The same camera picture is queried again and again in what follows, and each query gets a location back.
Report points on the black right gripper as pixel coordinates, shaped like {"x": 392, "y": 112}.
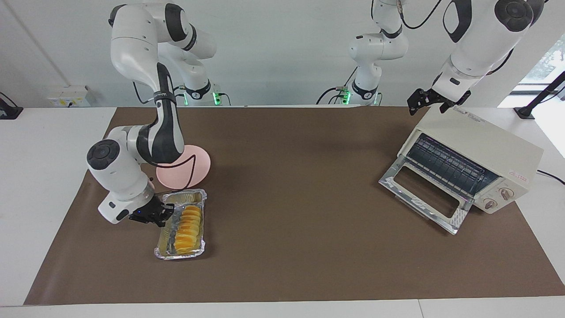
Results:
{"x": 150, "y": 214}

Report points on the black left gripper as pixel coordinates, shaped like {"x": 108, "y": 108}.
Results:
{"x": 448, "y": 99}

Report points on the yellow braided bread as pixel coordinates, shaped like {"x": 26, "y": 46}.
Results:
{"x": 189, "y": 229}

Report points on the aluminium foil tray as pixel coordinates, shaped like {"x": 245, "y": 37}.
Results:
{"x": 165, "y": 240}

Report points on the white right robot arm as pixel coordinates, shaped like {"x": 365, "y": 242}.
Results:
{"x": 128, "y": 172}

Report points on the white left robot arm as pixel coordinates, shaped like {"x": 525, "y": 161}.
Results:
{"x": 481, "y": 48}

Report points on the white toaster oven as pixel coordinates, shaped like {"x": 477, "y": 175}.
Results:
{"x": 481, "y": 137}

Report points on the glass oven door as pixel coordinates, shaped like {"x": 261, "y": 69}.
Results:
{"x": 423, "y": 201}

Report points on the beige oven knob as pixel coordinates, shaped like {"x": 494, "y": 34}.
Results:
{"x": 490, "y": 204}
{"x": 506, "y": 193}

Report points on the pink round plate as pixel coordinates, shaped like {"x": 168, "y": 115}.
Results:
{"x": 194, "y": 170}

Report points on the brown table mat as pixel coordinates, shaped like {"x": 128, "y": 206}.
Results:
{"x": 309, "y": 256}

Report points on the black table clamp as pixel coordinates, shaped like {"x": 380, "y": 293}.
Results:
{"x": 8, "y": 110}

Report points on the black camera stand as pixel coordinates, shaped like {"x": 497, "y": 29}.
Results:
{"x": 540, "y": 97}

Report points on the white wall power socket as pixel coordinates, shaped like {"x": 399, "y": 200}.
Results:
{"x": 66, "y": 97}

